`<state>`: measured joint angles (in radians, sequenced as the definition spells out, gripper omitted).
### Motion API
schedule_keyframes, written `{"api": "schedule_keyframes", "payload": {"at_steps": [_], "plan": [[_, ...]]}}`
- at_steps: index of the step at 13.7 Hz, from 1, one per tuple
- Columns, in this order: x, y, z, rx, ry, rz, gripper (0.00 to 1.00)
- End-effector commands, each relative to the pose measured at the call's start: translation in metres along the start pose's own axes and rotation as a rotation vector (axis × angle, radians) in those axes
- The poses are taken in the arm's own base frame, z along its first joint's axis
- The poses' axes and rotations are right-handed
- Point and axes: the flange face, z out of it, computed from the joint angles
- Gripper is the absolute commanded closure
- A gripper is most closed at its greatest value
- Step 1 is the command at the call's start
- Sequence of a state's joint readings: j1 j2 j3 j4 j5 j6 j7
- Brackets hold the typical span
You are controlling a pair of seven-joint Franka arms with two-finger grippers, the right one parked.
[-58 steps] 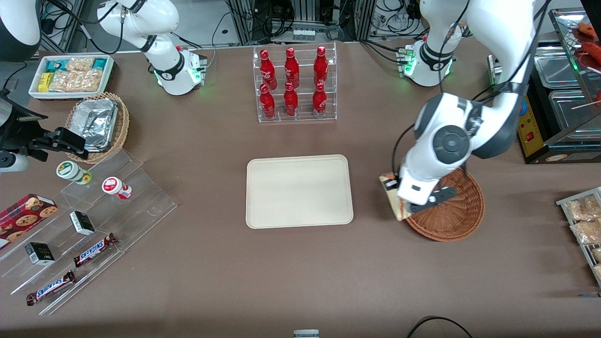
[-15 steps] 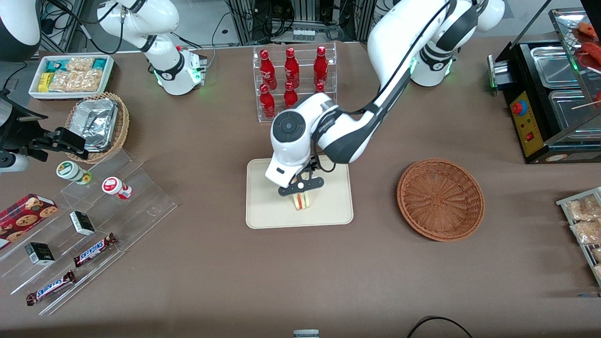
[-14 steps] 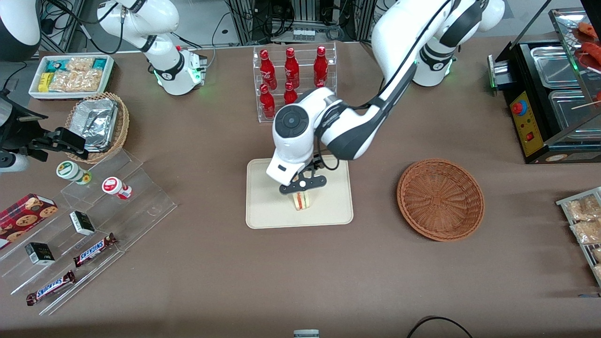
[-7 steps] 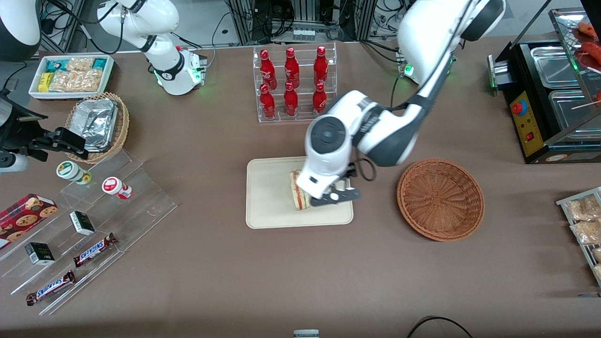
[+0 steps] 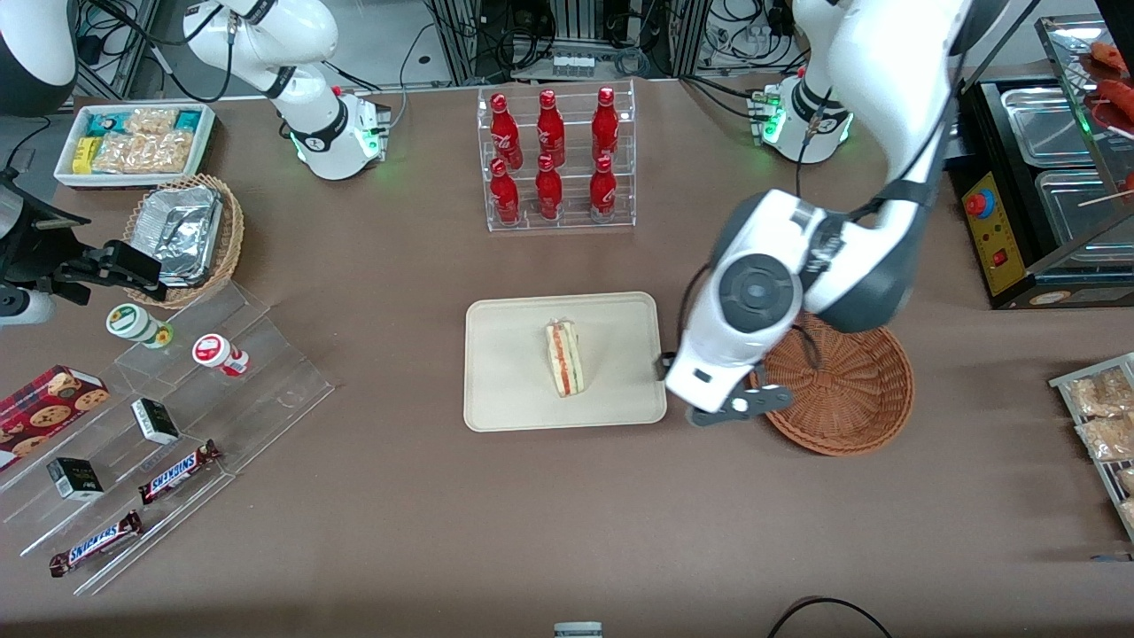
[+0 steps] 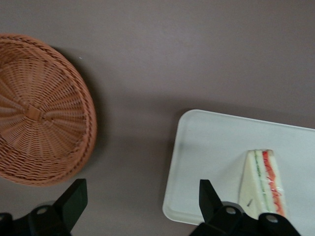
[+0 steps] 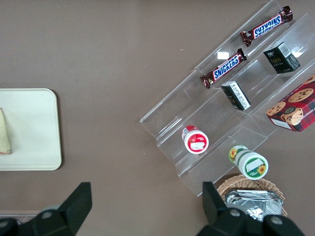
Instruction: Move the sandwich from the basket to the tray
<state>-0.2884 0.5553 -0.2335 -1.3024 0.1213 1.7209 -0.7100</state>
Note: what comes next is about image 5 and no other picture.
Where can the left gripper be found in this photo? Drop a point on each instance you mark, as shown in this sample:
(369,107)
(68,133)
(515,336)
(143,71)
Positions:
(666,361)

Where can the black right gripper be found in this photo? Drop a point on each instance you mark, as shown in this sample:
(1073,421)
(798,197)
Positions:
(37,251)

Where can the triangle sandwich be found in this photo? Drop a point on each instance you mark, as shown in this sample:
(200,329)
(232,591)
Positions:
(564,359)

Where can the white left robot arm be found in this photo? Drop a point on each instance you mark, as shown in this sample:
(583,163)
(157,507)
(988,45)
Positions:
(877,71)

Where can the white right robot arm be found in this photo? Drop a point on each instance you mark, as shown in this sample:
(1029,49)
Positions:
(310,124)

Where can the tan wicker basket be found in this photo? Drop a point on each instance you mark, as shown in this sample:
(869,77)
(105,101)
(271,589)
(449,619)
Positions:
(232,239)

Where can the round brown wicker basket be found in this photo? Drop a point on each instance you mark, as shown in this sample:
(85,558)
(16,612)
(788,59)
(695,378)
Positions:
(850,399)

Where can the white snack tray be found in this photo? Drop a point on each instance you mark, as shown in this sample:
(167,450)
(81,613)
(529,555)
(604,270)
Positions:
(204,142)

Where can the cream plastic tray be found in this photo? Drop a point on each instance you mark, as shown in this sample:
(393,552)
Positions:
(505,372)

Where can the green lid yoghurt bottle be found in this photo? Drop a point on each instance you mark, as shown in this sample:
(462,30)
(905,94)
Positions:
(131,322)

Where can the clear bag of rice snacks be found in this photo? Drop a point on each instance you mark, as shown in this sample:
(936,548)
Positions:
(142,152)
(152,120)

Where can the yellow snack packet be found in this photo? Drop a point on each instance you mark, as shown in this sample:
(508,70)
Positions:
(84,155)

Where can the red lid yoghurt bottle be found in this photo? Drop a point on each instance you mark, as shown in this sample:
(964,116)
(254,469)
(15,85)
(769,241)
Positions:
(213,351)

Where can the teal snack packet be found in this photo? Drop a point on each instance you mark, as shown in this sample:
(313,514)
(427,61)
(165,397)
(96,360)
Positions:
(108,122)
(188,120)

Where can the small black box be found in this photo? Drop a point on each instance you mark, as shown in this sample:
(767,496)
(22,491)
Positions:
(155,421)
(75,478)

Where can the red cookie box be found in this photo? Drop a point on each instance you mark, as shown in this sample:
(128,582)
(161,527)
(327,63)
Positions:
(44,412)

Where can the clear acrylic stepped shelf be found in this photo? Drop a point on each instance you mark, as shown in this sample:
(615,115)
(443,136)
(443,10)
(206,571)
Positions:
(266,390)

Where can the clear acrylic bottle rack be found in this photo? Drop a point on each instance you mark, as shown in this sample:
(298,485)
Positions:
(571,221)

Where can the Snickers chocolate bar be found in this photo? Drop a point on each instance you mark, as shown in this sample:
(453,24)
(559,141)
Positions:
(96,542)
(177,471)

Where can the red cola bottle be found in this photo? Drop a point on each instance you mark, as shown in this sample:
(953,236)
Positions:
(505,131)
(549,128)
(505,193)
(548,190)
(603,188)
(605,124)

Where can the small grey device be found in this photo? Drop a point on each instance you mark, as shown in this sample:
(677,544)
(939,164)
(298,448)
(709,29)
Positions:
(578,631)

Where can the black food warmer display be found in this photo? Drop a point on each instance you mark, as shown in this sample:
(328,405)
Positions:
(997,230)

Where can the white power strip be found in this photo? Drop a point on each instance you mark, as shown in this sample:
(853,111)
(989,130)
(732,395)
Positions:
(573,65)

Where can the grey snack rack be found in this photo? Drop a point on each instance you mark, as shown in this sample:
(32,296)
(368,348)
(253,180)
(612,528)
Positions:
(1063,383)

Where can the clear bag of crackers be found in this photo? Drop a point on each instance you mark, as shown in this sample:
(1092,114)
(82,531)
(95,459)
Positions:
(1127,480)
(1099,394)
(1107,439)
(1129,512)

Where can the steel warmer pan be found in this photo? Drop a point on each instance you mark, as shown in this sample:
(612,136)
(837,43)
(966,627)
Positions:
(1076,217)
(1045,128)

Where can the metal equipment frame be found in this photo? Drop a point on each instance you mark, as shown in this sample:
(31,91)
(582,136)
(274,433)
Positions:
(576,22)

